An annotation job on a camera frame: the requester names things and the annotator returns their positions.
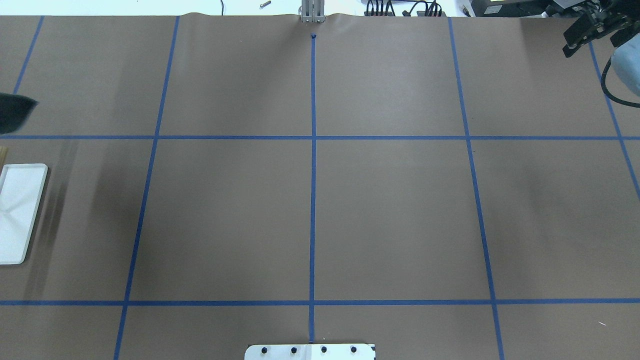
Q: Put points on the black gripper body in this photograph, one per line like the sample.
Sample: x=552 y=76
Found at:
x=593 y=30

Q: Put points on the blue and grey towel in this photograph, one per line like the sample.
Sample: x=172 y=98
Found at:
x=14 y=111

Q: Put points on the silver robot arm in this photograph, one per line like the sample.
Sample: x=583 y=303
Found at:
x=625 y=62

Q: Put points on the black connector box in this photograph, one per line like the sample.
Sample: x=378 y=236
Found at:
x=424 y=9
x=379 y=8

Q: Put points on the aluminium frame post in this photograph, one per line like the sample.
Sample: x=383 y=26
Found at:
x=312 y=11

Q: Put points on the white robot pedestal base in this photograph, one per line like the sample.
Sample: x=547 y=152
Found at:
x=311 y=351

